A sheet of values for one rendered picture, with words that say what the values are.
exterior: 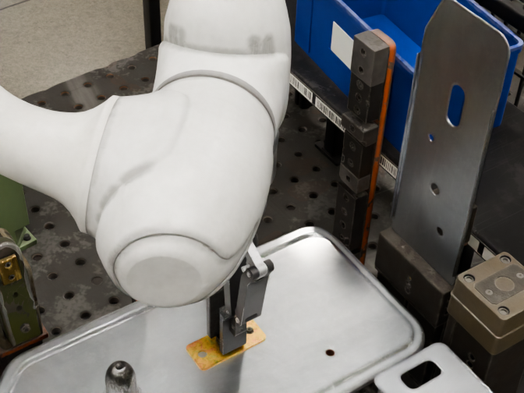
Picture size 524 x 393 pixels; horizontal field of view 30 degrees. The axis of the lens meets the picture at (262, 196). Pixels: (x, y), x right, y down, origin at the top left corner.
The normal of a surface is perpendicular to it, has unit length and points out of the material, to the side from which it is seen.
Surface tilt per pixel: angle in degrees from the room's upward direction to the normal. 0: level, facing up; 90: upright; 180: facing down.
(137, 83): 0
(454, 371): 0
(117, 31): 0
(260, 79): 44
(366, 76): 90
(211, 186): 32
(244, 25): 64
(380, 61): 90
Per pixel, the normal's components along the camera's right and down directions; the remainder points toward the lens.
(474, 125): -0.83, 0.36
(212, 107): 0.22, -0.72
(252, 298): 0.54, 0.68
